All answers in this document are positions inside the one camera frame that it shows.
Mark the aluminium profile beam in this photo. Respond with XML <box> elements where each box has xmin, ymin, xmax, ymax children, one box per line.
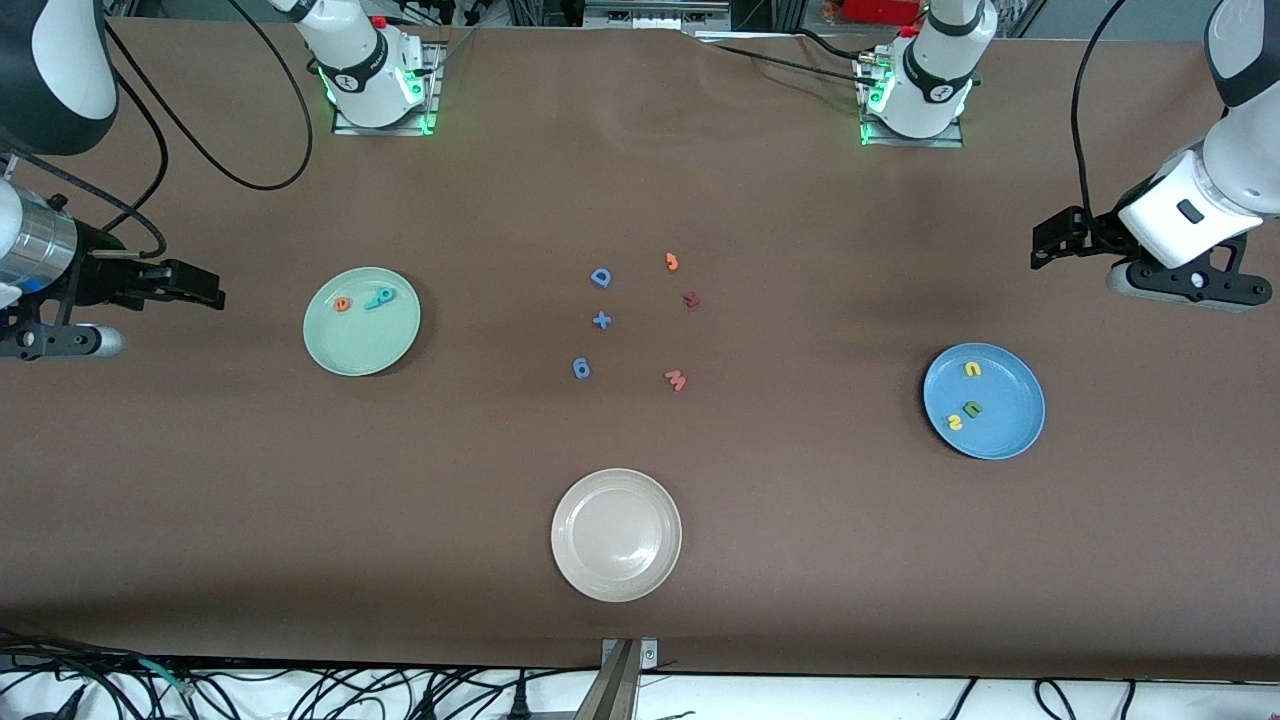
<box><xmin>573</xmin><ymin>640</ymin><xmax>641</xmax><ymax>720</ymax></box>

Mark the brown table mat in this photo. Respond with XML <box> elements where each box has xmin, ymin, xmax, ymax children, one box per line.
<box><xmin>0</xmin><ymin>15</ymin><xmax>1280</xmax><ymax>683</ymax></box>

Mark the teal floor cable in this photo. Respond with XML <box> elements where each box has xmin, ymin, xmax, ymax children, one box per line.
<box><xmin>138</xmin><ymin>657</ymin><xmax>193</xmax><ymax>698</ymax></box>

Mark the blue plate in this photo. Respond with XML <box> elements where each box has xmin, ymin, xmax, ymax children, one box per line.
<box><xmin>922</xmin><ymin>342</ymin><xmax>1047</xmax><ymax>461</ymax></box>

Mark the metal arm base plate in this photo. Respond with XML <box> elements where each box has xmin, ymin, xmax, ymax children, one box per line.
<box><xmin>858</xmin><ymin>50</ymin><xmax>966</xmax><ymax>149</ymax></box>
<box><xmin>332</xmin><ymin>40</ymin><xmax>442</xmax><ymax>137</ymax></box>

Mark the light green plate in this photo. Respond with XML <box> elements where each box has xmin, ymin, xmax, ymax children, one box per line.
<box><xmin>303</xmin><ymin>266</ymin><xmax>422</xmax><ymax>378</ymax></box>

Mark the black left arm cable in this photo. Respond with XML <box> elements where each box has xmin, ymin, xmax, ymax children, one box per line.
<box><xmin>1069</xmin><ymin>0</ymin><xmax>1131</xmax><ymax>226</ymax></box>

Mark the grey metal frame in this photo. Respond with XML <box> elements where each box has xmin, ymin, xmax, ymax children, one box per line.
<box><xmin>583</xmin><ymin>0</ymin><xmax>733</xmax><ymax>31</ymax></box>

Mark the beige plate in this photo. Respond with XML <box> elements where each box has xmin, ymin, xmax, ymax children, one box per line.
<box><xmin>550</xmin><ymin>468</ymin><xmax>683</xmax><ymax>603</ymax></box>

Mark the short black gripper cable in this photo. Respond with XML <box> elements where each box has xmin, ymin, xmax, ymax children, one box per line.
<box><xmin>0</xmin><ymin>100</ymin><xmax>169</xmax><ymax>261</ymax></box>

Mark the metal bracket with screw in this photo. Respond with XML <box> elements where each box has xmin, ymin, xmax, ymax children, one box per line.
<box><xmin>600</xmin><ymin>637</ymin><xmax>659</xmax><ymax>669</ymax></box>

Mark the red box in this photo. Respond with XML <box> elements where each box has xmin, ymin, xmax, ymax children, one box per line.
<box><xmin>843</xmin><ymin>0</ymin><xmax>926</xmax><ymax>26</ymax></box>

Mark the black cable on table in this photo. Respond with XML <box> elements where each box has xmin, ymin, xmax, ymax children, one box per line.
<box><xmin>690</xmin><ymin>28</ymin><xmax>876</xmax><ymax>91</ymax></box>

